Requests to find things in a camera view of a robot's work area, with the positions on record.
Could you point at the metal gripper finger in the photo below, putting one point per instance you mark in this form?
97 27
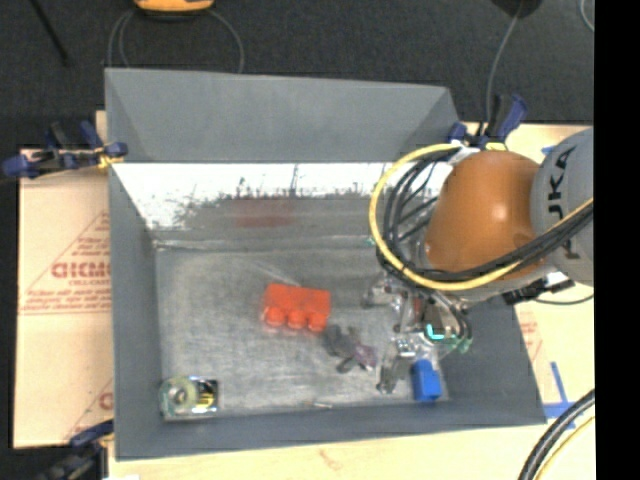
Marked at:
392 370

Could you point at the blue block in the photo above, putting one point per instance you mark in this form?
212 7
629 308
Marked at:
426 380

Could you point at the grey and purple toy figure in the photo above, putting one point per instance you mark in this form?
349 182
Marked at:
345 345

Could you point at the thin small metal pin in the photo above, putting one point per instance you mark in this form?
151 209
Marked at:
320 405

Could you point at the orange toy block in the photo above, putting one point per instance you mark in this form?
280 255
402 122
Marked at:
296 304

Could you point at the yellow and black small box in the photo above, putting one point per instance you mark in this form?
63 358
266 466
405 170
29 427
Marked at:
207 395

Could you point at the clear tape roll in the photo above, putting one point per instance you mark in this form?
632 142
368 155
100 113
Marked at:
177 395

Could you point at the grey metal bin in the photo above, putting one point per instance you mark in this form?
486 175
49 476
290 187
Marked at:
240 118

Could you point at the brown cardboard board red print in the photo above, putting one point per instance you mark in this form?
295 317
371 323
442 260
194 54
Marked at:
60 318

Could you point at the black cylinder on white bracket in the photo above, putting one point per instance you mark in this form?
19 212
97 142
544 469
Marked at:
525 292

